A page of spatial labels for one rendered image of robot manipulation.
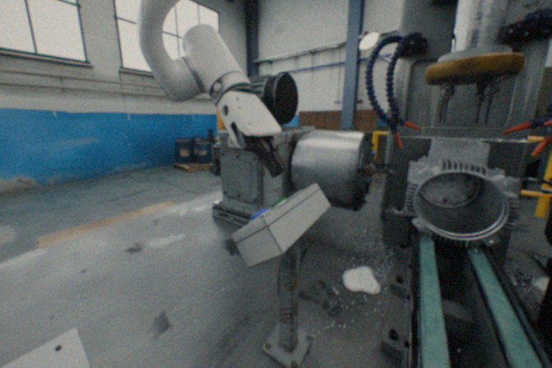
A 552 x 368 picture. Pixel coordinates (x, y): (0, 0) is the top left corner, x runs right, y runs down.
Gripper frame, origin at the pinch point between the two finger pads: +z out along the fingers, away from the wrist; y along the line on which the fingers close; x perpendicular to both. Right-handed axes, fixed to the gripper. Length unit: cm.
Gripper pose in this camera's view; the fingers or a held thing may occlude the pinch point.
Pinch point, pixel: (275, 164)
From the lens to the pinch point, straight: 39.6
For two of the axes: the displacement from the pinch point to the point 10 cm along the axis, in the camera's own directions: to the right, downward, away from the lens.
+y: 5.6, -1.6, 8.2
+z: 5.1, 8.4, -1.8
